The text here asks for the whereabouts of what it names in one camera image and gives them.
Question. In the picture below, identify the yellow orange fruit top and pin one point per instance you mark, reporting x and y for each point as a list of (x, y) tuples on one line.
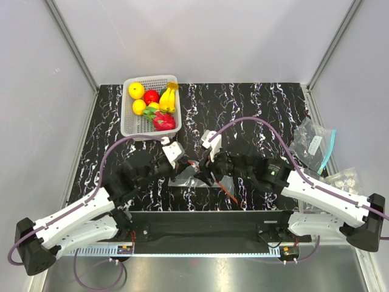
[(136, 90)]

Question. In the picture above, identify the white slotted cable duct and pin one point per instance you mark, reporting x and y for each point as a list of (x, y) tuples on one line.
[(106, 251)]

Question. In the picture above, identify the yellow lemon fruit lower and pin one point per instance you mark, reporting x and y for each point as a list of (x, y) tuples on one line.
[(138, 107)]

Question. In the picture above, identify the red apple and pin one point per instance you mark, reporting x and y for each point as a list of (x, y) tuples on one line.
[(151, 96)]

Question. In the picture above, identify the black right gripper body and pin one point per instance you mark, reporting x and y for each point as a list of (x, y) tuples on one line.
[(221, 166)]

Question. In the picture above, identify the yellow banana bunch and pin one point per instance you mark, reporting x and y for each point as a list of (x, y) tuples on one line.
[(168, 97)]

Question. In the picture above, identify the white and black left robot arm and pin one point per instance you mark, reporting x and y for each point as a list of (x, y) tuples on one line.
[(95, 216)]

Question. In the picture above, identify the clear bag with blue zipper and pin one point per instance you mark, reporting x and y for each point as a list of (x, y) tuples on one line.
[(313, 145)]

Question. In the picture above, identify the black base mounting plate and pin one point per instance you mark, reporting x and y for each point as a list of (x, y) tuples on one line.
[(207, 232)]

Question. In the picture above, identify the small yellow fruit middle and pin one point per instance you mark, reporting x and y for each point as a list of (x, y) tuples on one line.
[(154, 105)]

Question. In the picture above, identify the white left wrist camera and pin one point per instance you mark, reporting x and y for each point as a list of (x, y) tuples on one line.
[(173, 151)]

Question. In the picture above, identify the black marble pattern mat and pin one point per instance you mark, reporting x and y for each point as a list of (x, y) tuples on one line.
[(271, 112)]

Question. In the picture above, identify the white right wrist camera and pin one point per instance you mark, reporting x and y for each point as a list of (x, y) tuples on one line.
[(212, 142)]

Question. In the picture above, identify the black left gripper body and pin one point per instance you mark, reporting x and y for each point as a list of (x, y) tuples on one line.
[(160, 170)]

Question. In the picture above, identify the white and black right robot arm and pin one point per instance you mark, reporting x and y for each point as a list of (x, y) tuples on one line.
[(356, 218)]

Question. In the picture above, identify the pink dragon fruit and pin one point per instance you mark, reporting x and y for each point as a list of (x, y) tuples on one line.
[(162, 121)]

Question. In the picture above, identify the white plastic perforated basket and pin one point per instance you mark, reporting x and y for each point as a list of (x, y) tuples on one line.
[(132, 124)]

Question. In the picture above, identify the clear bag of round items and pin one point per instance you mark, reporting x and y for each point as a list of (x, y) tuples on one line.
[(347, 180)]

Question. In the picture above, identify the clear bag with orange zipper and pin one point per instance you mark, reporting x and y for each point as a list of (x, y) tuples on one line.
[(192, 176)]

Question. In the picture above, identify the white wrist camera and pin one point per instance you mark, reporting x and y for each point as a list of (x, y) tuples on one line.
[(173, 151), (212, 142)]

